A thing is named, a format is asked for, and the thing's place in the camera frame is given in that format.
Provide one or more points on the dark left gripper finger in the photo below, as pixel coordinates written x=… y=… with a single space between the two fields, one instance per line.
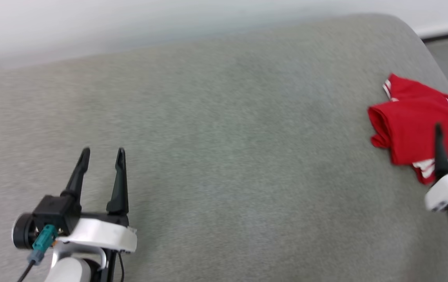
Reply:
x=77 y=176
x=120 y=188

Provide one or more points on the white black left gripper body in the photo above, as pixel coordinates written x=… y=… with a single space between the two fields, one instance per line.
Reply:
x=102 y=235

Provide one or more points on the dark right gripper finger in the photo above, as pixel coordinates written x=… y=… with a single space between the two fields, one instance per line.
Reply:
x=441 y=160

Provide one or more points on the red white basketball jersey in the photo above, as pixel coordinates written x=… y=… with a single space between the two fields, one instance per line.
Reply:
x=408 y=125

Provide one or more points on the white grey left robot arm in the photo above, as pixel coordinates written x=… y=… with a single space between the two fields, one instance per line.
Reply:
x=69 y=270

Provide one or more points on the grey fabric sofa cushion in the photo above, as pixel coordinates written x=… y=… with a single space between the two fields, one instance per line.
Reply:
x=227 y=156

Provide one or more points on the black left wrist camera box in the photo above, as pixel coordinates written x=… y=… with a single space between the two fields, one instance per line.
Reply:
x=57 y=211

